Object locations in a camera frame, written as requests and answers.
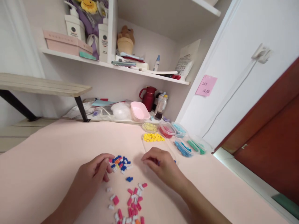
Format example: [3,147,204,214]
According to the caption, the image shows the pile of pink white bricks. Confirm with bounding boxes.
[106,183,148,224]

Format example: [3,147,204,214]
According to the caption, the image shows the clear tray of bright blue bricks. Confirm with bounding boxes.
[173,138,199,158]

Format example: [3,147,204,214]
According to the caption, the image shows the red thermos jug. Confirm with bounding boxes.
[139,86,158,113]

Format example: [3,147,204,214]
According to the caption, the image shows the white crumpled plastic bag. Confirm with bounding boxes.
[111,102,132,121]

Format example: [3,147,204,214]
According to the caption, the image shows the green flat object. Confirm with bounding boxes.
[272,193,299,213]

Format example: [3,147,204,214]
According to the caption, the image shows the pile of blue mixed bricks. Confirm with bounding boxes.
[109,154,133,175]

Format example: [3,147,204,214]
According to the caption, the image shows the black bottle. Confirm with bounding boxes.
[153,91,164,112]

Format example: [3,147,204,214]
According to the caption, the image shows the white wall shelf with items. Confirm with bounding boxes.
[41,0,222,86]

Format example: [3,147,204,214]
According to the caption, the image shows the person's left hand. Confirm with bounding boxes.
[76,153,116,194]

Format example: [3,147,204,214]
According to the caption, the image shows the clear tray of pale blue bricks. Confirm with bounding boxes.
[171,121,189,138]

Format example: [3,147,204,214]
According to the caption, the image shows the white cable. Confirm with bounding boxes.
[202,59,258,138]

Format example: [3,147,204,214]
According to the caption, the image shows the white bottle with yellow cap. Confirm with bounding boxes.
[159,92,169,113]

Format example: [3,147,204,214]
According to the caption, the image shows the clear tray of green bricks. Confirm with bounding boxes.
[187,135,215,156]

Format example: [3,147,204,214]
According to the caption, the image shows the person's right hand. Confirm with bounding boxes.
[141,147,185,185]

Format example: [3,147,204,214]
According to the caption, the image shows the brown wooden door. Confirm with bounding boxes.
[211,57,299,206]

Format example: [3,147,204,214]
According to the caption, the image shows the white wall socket with plug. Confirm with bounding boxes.
[251,43,273,64]

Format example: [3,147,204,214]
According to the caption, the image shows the pink plastic box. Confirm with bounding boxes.
[130,101,151,123]

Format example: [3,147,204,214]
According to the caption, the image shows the clear tray of red bricks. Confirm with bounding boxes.
[158,121,177,139]

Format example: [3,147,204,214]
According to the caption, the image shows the pink sticky note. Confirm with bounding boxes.
[195,74,218,97]

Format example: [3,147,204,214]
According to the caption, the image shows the wooden board with black legs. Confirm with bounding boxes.
[0,72,93,123]

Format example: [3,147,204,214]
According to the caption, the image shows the clear tray of yellow bricks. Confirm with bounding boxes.
[141,131,178,166]

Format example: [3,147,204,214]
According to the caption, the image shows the clear zip bag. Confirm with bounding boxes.
[98,105,115,121]

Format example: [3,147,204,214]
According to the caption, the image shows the clear tray of cream bricks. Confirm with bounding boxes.
[142,121,160,133]

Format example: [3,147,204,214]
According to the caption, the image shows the pink table mat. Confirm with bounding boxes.
[0,121,291,224]

